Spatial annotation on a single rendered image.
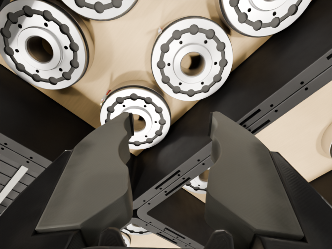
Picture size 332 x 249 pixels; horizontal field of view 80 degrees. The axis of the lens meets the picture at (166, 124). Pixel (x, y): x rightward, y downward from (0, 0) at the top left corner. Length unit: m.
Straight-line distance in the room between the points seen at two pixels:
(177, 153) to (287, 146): 0.22
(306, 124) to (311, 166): 0.10
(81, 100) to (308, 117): 0.36
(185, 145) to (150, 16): 0.17
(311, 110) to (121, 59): 0.31
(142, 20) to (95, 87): 0.11
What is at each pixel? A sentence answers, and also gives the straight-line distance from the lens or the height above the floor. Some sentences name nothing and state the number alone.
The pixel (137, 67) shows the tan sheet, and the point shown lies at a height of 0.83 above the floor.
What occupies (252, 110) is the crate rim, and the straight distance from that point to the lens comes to 0.22.
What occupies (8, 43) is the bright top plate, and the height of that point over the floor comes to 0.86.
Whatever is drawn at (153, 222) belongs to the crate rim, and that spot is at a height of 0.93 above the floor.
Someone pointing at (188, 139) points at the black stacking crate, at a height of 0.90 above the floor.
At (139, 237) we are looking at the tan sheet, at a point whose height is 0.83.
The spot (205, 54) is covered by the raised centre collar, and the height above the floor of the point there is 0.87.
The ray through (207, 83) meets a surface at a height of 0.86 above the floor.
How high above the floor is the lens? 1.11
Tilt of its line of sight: 59 degrees down
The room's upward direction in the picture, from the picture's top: 177 degrees clockwise
